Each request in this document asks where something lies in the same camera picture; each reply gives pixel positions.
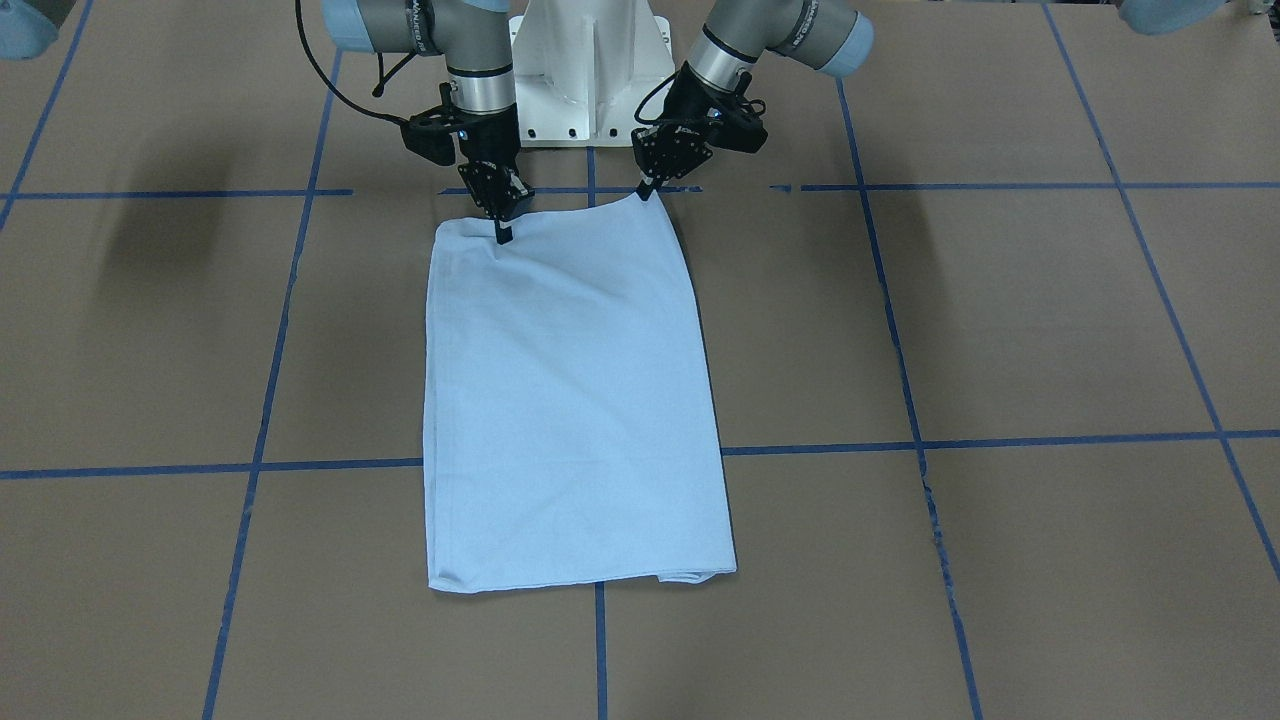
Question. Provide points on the light blue polo shirt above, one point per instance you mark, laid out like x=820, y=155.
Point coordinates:
x=568, y=433

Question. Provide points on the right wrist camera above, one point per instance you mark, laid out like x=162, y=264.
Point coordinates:
x=429, y=134

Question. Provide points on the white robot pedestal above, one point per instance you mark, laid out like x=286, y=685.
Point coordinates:
x=583, y=67

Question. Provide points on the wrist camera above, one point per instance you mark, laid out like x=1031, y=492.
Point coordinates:
x=429, y=134
x=737, y=124

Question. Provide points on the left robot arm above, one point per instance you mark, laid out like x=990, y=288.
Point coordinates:
x=829, y=36

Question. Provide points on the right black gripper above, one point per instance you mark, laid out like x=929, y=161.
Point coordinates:
x=488, y=141

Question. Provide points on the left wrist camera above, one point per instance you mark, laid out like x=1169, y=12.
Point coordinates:
x=737, y=124

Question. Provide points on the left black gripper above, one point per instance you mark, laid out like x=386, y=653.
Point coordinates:
x=688, y=114

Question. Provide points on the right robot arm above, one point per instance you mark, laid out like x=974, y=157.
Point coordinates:
x=471, y=36

